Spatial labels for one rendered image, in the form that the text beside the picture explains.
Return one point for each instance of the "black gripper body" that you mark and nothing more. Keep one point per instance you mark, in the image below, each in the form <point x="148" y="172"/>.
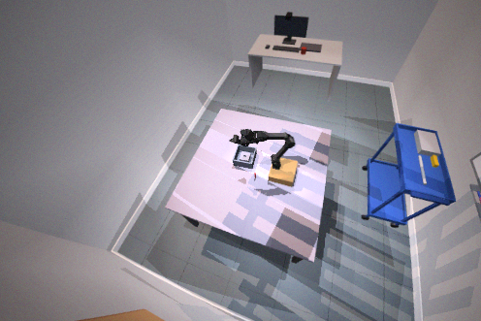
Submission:
<point x="237" y="139"/>

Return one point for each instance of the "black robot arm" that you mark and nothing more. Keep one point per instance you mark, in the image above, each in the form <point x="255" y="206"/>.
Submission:
<point x="263" y="136"/>

